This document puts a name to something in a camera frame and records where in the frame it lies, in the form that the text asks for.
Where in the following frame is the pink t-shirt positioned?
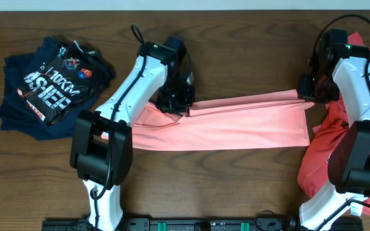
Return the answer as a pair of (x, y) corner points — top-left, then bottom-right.
(101, 89), (315, 152)

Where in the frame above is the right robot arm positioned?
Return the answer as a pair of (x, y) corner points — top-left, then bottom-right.
(299, 42), (370, 230)

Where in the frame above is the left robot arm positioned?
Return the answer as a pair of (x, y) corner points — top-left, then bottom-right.
(69, 37), (195, 230)

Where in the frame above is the red printed t-shirt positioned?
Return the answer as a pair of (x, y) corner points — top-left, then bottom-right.
(297, 32), (370, 216)

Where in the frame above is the black printed folded shirt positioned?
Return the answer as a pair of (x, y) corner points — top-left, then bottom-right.
(17, 41), (115, 125)

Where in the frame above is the navy folded shirt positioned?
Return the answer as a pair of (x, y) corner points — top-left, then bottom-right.
(0, 37), (100, 140)

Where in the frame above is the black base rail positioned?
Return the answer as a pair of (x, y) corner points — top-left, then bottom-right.
(41, 216), (364, 231)

